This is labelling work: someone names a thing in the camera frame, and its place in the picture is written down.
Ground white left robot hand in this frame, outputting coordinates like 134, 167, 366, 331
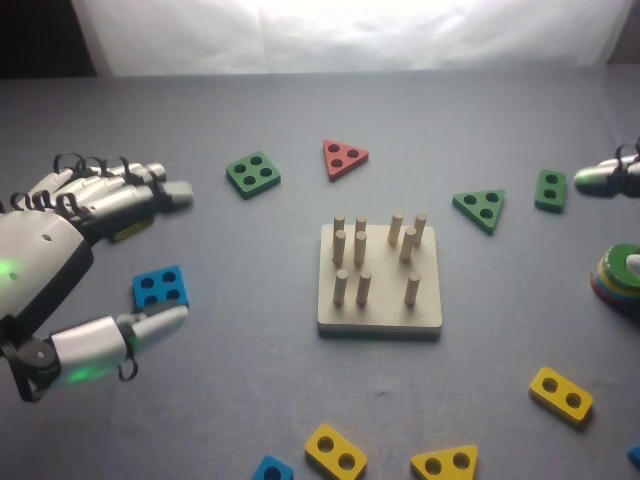
0, 151, 195, 404

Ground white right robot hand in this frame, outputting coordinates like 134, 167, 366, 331
573, 139, 640, 199

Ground coloured ring stack cylinder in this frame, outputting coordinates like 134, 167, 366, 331
589, 242, 640, 321

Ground green rectangle two-hole block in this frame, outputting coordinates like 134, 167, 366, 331
533, 169, 568, 215

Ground yellow square four-hole block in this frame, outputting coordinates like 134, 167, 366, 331
110, 219, 154, 244

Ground green triangle three-hole block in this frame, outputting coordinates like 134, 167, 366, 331
451, 189, 506, 236

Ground blue square four-hole block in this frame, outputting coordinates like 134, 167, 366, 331
131, 264, 191, 315

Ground yellow rectangle two-hole block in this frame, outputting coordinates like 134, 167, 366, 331
303, 423, 369, 480
528, 367, 595, 425

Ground green square four-hole block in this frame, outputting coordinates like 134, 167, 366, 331
224, 150, 282, 200

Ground red triangle three-hole block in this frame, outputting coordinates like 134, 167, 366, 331
322, 138, 370, 182

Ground wooden peg board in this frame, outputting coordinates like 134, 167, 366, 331
316, 210, 445, 342

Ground blue rectangle two-hole block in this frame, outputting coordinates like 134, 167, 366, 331
251, 454, 295, 480

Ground yellow triangle block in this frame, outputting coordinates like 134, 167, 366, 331
409, 444, 480, 480

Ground grey table cloth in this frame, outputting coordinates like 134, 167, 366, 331
0, 69, 640, 480

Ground white backdrop sheet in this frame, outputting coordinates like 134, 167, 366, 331
69, 0, 636, 77

